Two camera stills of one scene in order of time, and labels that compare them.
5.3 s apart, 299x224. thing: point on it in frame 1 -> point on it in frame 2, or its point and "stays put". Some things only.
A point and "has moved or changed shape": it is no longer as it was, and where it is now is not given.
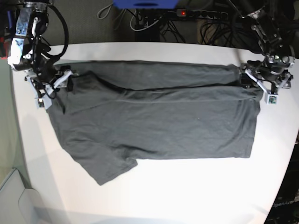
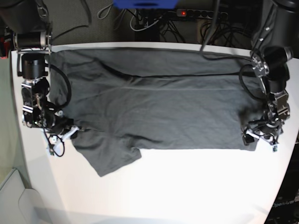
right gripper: x=283 y=81 -> x=268 y=128
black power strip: x=207 y=14 stays put
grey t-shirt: x=115 y=113 has moved or changed shape
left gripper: x=65 y=80 -> x=57 y=129
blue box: x=145 y=4 stays put
